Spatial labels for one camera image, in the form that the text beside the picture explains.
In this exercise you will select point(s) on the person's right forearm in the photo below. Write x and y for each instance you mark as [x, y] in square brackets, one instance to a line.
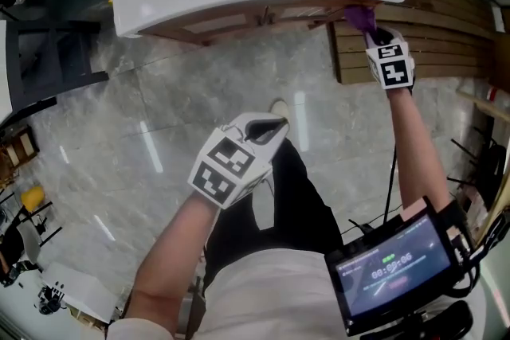
[418, 147]

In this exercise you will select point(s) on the black desk with shelves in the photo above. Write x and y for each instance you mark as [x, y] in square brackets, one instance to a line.
[48, 63]

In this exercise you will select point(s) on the wooden stick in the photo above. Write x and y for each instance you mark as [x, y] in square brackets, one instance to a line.
[482, 103]

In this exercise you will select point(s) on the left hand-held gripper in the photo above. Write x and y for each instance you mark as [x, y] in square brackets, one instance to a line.
[227, 171]

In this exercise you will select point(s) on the black metal rack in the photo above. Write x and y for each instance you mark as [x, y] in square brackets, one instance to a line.
[484, 171]

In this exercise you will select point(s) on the black monitor screen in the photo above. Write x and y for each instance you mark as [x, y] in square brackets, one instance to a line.
[394, 270]

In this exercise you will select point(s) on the yellow bucket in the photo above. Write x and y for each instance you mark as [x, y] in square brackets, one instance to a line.
[32, 198]

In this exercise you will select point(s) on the purple cloth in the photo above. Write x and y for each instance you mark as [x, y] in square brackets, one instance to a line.
[360, 18]

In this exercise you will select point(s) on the person's right white shoe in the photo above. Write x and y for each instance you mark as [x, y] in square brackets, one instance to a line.
[280, 108]

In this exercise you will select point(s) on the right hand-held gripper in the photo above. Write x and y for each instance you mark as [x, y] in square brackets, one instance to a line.
[392, 67]

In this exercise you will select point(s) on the person's black trousers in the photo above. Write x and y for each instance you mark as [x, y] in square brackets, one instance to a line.
[295, 203]

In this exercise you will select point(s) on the small wooden rack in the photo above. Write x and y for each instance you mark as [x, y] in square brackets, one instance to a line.
[20, 151]

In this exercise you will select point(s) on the pink sticky note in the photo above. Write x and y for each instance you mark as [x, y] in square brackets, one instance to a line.
[414, 211]

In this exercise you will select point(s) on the grey chair black legs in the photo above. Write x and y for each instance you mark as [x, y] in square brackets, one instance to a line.
[32, 235]

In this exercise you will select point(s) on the wooden slatted platform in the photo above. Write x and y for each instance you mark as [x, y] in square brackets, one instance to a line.
[438, 44]

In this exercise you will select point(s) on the person's white shirt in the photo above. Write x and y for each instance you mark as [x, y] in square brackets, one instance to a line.
[259, 298]

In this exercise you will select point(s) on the person's left forearm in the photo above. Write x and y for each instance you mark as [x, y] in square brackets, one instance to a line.
[171, 251]

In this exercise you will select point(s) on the light wooden plank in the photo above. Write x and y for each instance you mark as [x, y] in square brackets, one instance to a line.
[496, 211]

